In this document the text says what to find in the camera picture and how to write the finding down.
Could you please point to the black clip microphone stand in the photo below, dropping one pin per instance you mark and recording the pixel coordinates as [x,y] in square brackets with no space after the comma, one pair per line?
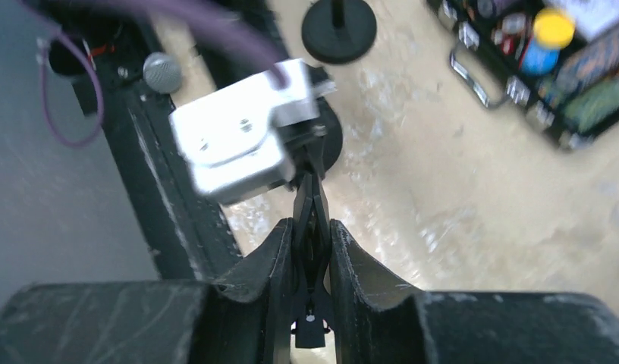
[312,308]

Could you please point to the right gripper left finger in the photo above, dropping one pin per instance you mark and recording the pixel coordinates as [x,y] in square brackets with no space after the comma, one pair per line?
[241,317]

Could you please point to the black poker chip case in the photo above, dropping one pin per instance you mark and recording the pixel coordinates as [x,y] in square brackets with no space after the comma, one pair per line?
[557,60]

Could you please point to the black silver-mesh microphone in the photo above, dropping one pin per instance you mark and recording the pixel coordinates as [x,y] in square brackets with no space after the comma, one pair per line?
[162,73]

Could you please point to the black shock-mount microphone stand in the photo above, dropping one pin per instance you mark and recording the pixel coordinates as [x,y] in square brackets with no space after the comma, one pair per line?
[338,32]

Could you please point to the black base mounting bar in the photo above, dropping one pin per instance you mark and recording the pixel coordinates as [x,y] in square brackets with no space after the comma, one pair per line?
[187,236]

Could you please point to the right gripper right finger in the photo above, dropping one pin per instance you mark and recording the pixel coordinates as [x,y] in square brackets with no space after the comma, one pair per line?
[380,318]

